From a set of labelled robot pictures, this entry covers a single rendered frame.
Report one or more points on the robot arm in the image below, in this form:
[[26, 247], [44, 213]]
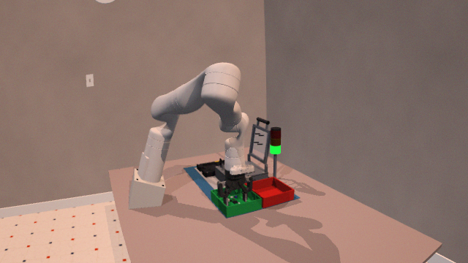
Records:
[[219, 92]]

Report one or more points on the green circuit board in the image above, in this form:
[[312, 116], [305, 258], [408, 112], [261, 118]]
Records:
[[235, 200]]

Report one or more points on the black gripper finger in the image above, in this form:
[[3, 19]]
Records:
[[227, 191], [245, 190]]

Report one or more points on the green bin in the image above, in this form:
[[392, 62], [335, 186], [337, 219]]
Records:
[[254, 202]]

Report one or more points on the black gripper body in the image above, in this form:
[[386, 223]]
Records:
[[230, 179]]

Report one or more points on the red open-top bin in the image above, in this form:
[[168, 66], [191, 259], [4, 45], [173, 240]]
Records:
[[272, 191]]

